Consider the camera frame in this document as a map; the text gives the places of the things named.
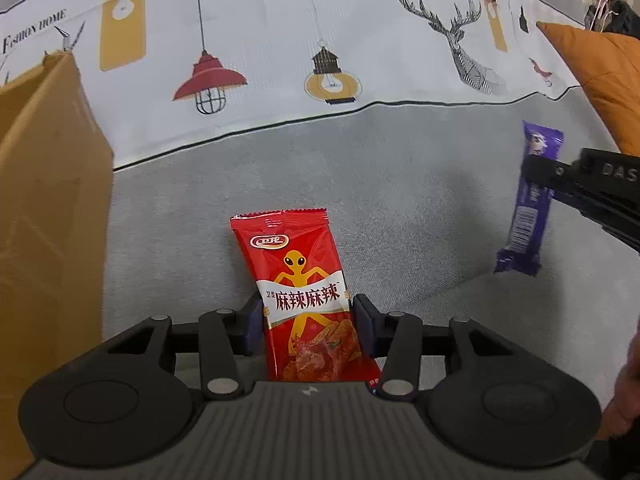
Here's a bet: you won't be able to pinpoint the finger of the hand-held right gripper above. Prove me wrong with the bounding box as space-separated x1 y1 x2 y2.
520 147 640 253

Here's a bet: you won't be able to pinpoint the dark clothes on hangers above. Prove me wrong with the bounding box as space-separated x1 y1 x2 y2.
582 0 640 38

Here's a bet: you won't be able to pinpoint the person's right hand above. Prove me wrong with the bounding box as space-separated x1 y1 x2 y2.
604 320 640 441

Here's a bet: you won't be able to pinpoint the purple chocolate bar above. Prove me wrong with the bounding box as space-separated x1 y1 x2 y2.
494 120 565 277

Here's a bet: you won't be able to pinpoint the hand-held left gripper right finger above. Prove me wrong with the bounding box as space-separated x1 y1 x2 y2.
352 295 521 400

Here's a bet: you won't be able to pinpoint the grey printed bed sheet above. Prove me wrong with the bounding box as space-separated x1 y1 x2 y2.
0 0 640 411

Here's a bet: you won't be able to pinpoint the red snack packet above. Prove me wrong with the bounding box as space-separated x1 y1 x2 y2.
230 207 383 383

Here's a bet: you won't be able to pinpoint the brown cardboard box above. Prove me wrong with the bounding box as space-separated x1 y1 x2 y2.
0 50 115 480

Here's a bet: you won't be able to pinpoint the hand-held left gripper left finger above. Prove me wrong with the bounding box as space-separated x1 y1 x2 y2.
105 297 264 400

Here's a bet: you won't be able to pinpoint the orange pillow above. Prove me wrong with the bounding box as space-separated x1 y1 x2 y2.
536 21 640 158

